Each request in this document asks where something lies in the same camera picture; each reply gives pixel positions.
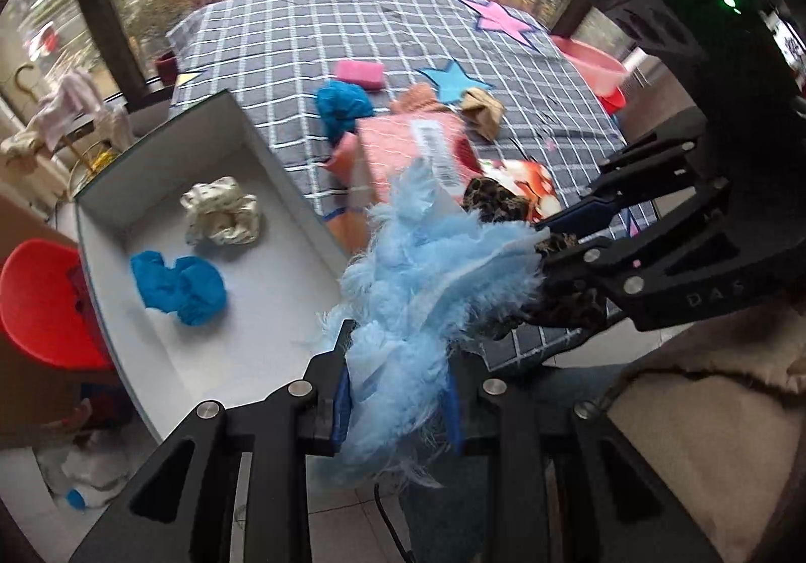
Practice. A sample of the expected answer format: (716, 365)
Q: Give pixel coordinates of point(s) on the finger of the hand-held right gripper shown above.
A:
(604, 267)
(592, 213)

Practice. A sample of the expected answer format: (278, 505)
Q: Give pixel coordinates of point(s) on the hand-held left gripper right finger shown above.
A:
(454, 412)

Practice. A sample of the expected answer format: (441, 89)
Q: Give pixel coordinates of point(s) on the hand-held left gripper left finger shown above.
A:
(343, 405)

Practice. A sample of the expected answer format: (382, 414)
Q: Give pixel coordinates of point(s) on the leopard print cloth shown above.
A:
(497, 202)

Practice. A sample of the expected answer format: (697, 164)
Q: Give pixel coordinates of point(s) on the light blue fluffy cloth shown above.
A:
(428, 286)

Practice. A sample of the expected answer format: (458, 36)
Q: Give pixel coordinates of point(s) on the white cardboard box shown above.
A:
(264, 298)

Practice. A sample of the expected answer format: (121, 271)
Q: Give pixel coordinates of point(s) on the beige knitted sock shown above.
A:
(485, 109)

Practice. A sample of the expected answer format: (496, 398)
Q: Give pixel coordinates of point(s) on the large blue cloth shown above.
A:
(340, 106)

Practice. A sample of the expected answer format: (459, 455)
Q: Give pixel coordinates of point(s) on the orange white patterned cloth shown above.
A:
(529, 185)

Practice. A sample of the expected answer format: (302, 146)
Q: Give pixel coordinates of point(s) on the red plastic basin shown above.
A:
(614, 102)

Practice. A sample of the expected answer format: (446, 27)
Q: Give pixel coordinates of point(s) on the pink plastic basin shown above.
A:
(585, 62)

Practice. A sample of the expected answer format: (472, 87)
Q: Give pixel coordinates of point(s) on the person's beige fleece jacket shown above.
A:
(705, 424)

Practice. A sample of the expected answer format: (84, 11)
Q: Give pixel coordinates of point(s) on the red patterned packet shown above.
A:
(403, 153)

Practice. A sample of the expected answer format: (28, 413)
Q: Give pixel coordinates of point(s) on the small blue cloth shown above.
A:
(179, 286)

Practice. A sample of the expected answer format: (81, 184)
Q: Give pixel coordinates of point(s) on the cream polka dot scrunchie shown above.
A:
(220, 210)

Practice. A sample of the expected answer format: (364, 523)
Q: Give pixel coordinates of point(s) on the pink sponge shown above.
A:
(359, 75)

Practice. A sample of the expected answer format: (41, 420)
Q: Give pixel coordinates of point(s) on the clear bottle with blue cap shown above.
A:
(75, 497)

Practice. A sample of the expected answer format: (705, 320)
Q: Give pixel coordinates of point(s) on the red plastic chair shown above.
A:
(44, 304)

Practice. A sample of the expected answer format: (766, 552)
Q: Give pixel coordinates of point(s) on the grey checkered blanket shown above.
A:
(315, 34)

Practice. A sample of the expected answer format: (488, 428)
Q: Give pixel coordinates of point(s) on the yellow cloth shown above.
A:
(104, 160)

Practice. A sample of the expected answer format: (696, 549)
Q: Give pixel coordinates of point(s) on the dark red pot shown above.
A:
(165, 66)

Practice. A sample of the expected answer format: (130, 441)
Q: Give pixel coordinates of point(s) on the pink cloth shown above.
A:
(75, 90)

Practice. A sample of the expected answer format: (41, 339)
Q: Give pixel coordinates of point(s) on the cream cloth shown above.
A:
(19, 144)

